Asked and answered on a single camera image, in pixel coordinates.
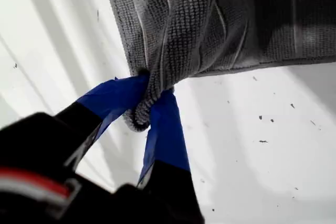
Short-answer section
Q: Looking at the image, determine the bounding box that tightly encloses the grey white-striped towel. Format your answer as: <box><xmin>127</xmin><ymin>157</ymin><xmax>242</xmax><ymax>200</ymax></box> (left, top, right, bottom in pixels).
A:
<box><xmin>101</xmin><ymin>0</ymin><xmax>336</xmax><ymax>133</ymax></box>

